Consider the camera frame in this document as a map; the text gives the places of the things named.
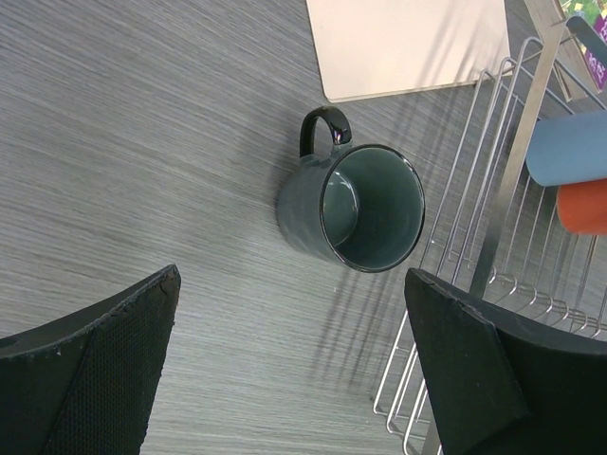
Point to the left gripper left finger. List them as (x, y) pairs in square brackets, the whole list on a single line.
[(86, 383)]

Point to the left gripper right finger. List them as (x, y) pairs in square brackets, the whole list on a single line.
[(501, 383)]

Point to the orange cup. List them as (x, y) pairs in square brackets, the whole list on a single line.
[(582, 207)]

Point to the grey mug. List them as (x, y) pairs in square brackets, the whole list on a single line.
[(362, 206)]

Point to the blue cup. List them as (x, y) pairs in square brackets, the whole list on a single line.
[(569, 149)]

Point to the purple treehouse book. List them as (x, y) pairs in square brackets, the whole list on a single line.
[(588, 21)]

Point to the beige cardboard notebook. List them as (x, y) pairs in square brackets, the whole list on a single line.
[(375, 48)]

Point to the metal wire dish rack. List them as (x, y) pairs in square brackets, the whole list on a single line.
[(493, 230)]

